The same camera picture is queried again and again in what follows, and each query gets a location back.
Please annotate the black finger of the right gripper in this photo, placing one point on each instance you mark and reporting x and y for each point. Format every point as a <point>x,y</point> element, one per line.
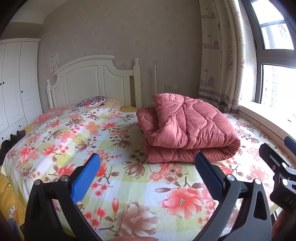
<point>278,165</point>

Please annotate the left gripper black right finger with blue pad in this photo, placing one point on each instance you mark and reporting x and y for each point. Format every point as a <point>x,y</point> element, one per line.
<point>253,221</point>

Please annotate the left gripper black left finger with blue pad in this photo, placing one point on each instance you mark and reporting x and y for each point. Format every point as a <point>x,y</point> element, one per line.
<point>41,220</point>

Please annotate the pink quilted comforter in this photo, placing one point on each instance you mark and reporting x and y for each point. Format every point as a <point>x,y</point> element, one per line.
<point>178,127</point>

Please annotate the yellow cartoon blanket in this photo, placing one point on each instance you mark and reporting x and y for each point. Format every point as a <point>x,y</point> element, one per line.
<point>12,209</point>

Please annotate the floral bed sheet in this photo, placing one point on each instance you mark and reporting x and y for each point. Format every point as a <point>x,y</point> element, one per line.
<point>129,198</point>

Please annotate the black object at bedside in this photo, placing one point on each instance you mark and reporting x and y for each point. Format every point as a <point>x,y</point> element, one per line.
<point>8,144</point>

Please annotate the beige patterned curtain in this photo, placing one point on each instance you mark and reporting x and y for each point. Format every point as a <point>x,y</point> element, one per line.
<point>229,65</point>

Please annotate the white wardrobe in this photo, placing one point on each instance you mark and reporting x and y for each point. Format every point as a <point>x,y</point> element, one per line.
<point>20,100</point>

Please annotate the colourful patterned round cushion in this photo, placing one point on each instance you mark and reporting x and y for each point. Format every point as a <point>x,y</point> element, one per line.
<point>92,102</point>

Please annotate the cream floral pillow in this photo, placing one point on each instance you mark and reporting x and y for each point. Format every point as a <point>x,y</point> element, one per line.
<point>113,103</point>

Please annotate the yellow pillow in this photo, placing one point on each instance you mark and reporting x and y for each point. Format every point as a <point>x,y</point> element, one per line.
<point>128,109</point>

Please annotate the white wooden headboard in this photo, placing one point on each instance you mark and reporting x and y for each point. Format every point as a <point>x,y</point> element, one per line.
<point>92,76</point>

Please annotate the dark framed window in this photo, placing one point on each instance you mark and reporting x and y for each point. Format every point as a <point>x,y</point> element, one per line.
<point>273,30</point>

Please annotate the white slim standing lamp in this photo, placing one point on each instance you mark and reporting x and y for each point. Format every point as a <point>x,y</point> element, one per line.
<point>155,80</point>

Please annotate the wall power outlet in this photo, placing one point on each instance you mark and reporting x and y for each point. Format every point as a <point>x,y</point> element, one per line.
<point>172,88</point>

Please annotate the paper notices on wall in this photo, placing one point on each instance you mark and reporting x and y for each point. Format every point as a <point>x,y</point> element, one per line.
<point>53,63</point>

